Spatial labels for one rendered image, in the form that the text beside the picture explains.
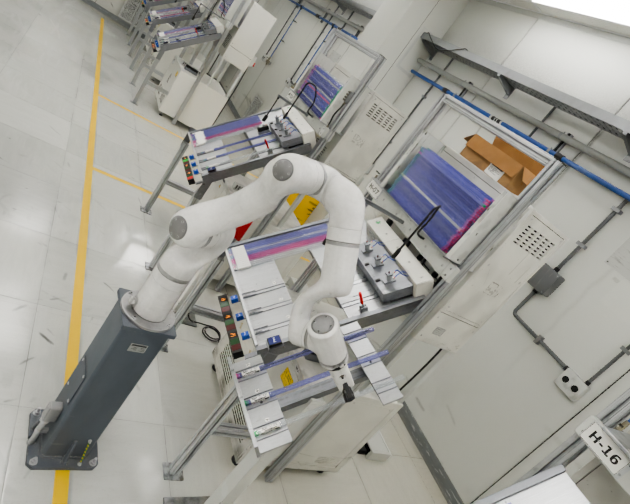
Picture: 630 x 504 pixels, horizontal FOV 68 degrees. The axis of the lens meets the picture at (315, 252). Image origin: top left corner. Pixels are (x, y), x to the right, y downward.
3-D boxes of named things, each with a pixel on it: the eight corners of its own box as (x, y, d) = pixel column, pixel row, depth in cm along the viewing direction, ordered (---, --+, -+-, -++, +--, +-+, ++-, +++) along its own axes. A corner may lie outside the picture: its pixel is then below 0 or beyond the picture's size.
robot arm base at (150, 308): (122, 325, 145) (150, 282, 139) (118, 286, 159) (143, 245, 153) (177, 337, 157) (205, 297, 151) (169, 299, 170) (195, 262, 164)
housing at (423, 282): (414, 309, 195) (416, 284, 186) (366, 243, 232) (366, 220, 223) (431, 303, 197) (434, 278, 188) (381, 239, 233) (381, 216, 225)
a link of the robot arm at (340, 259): (296, 234, 124) (280, 345, 126) (352, 244, 117) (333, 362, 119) (312, 235, 132) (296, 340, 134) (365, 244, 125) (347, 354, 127)
